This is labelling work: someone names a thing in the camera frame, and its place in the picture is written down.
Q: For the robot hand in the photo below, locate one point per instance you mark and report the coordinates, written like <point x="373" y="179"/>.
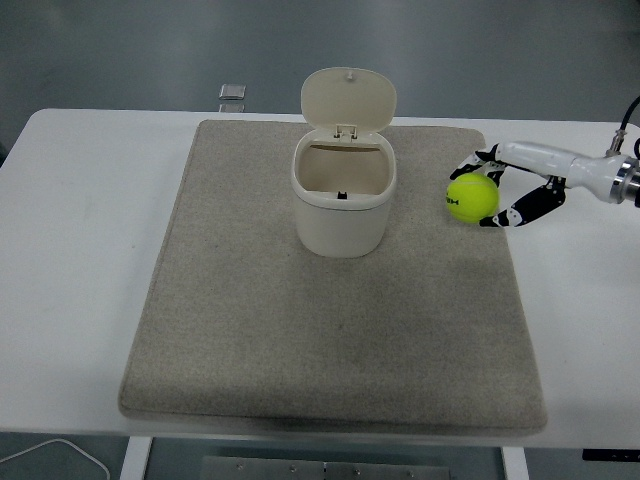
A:
<point x="550" y="160"/>

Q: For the yellow tennis ball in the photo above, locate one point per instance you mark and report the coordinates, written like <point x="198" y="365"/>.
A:
<point x="472" y="199"/>

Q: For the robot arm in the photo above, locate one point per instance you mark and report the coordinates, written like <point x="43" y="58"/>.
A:
<point x="631" y="182"/>

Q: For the cream bin with hinged lid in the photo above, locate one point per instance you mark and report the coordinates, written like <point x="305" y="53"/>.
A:
<point x="342" y="225"/>

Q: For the beige fabric mat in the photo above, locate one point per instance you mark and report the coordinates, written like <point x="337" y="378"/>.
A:
<point x="320" y="330"/>

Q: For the black table control panel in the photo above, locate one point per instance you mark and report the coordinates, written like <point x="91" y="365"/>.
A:
<point x="610" y="454"/>

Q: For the white table leg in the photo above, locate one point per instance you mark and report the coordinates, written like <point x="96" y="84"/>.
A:
<point x="135" y="457"/>
<point x="515" y="465"/>

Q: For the small metal floor plate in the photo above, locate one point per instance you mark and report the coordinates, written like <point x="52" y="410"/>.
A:
<point x="231" y="107"/>

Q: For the large metal floor plate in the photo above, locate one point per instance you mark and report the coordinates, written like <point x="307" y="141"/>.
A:
<point x="232" y="91"/>

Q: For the grey metal plate with screws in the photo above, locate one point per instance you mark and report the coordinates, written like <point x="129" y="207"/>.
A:
<point x="325" y="470"/>

